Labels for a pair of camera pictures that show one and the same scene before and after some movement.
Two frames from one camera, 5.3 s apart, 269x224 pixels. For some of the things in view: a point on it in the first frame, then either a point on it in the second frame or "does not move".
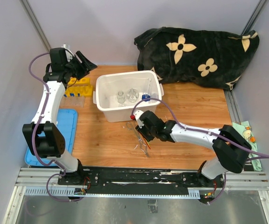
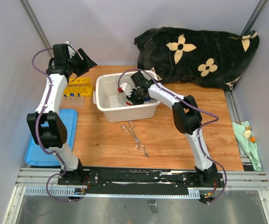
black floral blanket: (210, 57) does not move
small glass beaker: (121, 97) does not move
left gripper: (83, 70) does not move
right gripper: (141, 131) -> (135, 102)
